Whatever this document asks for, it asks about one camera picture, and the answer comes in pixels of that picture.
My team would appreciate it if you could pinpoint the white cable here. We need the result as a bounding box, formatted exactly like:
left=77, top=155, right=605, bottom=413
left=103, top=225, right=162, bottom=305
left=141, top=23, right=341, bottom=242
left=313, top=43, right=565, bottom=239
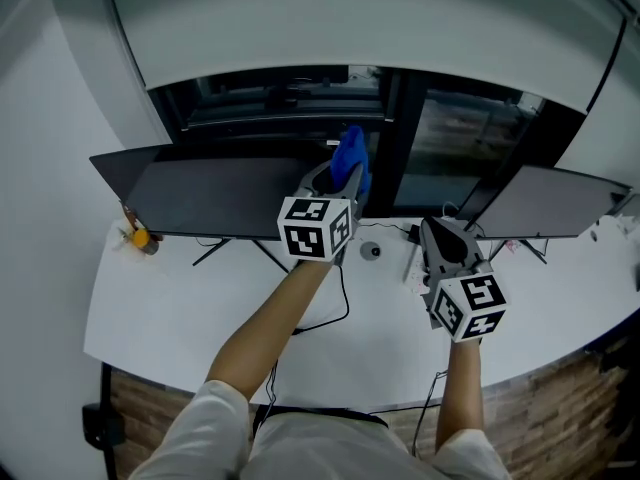
left=440, top=200, right=487, bottom=235

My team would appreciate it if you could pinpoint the black cable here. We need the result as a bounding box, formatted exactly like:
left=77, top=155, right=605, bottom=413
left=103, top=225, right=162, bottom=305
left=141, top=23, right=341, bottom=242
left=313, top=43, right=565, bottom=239
left=410, top=369, right=448, bottom=458
left=290, top=262, right=351, bottom=337
left=263, top=360, right=280, bottom=422

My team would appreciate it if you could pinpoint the blue cloth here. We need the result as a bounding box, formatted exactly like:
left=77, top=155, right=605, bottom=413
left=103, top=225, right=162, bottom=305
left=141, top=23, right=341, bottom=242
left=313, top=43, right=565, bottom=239
left=329, top=124, right=374, bottom=204

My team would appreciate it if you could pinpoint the dark window with black frame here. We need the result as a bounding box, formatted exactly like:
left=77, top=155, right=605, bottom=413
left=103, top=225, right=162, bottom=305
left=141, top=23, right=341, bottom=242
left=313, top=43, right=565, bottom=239
left=145, top=64, right=587, bottom=220

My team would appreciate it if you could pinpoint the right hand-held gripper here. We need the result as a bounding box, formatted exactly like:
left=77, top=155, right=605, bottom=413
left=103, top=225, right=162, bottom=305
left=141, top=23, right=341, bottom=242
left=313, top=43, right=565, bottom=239
left=420, top=216, right=512, bottom=344

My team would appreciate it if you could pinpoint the black computer monitor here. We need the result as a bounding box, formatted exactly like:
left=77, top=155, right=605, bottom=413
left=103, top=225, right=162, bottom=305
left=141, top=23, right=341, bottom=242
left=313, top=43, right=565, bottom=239
left=89, top=142, right=347, bottom=275
left=455, top=164, right=634, bottom=267

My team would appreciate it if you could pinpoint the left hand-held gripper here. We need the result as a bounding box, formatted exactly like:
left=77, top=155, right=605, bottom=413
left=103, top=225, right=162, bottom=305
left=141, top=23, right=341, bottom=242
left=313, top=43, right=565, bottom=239
left=277, top=160, right=365, bottom=268

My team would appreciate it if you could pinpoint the black box under desk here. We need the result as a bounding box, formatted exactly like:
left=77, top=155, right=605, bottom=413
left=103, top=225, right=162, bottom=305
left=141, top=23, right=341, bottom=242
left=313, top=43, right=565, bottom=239
left=81, top=402, right=127, bottom=450

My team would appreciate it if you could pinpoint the person's left forearm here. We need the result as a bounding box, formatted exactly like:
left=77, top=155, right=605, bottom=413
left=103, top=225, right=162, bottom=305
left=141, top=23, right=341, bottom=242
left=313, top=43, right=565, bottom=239
left=204, top=256, right=334, bottom=394

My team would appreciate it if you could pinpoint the crumpled white paper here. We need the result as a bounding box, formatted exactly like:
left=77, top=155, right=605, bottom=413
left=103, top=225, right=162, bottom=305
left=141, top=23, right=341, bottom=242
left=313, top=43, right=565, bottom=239
left=592, top=213, right=634, bottom=242

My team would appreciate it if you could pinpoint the black desk crossbar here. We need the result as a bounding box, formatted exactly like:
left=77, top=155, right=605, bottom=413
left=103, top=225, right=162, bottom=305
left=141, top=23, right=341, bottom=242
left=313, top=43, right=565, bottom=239
left=251, top=404, right=390, bottom=431

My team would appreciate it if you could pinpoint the person's right forearm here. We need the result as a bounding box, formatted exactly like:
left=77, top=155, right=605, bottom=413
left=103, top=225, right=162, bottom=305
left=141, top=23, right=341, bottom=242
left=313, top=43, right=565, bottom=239
left=434, top=336, right=487, bottom=453

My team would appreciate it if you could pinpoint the white roller blind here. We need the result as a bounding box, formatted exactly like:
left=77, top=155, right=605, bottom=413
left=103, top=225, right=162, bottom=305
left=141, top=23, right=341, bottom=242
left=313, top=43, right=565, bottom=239
left=103, top=0, right=627, bottom=117

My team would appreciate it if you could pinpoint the white paper with pink print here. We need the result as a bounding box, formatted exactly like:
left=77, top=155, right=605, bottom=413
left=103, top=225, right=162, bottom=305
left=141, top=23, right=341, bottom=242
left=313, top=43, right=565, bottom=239
left=402, top=241, right=432, bottom=297

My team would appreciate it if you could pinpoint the black desk leg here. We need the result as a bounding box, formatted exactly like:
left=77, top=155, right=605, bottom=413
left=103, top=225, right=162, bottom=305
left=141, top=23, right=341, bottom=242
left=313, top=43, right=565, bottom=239
left=98, top=361, right=124, bottom=480

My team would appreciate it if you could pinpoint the person's white shirt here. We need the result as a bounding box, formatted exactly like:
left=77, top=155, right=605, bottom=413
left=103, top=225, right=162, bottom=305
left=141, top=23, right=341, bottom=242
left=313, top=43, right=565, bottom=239
left=128, top=378, right=512, bottom=480

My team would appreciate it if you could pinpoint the orange lidded small jar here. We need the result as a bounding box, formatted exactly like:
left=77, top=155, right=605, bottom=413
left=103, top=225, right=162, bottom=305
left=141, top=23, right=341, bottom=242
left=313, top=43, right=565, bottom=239
left=131, top=227, right=160, bottom=258

